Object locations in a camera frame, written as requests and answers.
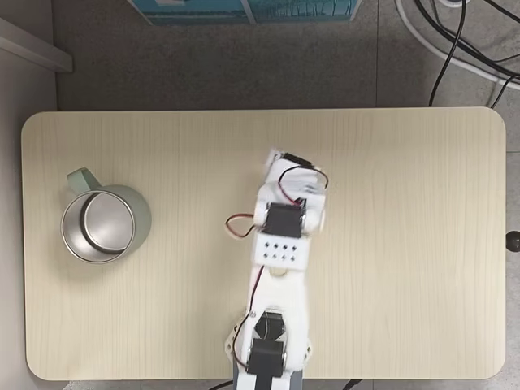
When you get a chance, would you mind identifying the thick white cable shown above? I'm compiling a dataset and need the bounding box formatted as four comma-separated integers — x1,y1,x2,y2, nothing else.
394,0,520,83

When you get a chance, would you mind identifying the thin white cable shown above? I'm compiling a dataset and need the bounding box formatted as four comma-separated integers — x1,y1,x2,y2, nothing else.
488,75,520,109

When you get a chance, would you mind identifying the pale green steel mug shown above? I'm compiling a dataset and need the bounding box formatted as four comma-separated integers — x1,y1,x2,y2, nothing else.
60,167,154,267

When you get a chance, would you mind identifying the teal printed box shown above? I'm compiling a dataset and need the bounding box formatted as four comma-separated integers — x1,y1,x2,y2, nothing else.
128,0,256,27
242,0,363,24

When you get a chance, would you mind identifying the white shelf board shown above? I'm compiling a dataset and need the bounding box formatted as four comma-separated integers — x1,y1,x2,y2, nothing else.
0,15,75,75

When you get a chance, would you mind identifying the thin black cable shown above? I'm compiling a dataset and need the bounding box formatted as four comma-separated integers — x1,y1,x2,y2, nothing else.
428,0,467,107
413,0,520,78

